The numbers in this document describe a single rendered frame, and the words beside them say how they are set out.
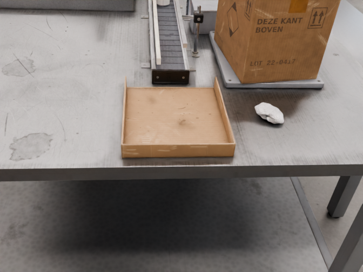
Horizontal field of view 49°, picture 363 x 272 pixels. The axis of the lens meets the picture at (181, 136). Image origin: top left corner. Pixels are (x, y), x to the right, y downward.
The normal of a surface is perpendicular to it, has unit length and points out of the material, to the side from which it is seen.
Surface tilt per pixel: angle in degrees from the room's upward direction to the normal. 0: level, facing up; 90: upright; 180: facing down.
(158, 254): 1
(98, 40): 0
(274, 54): 90
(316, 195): 0
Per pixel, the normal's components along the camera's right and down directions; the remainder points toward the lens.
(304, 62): 0.21, 0.62
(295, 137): 0.06, -0.78
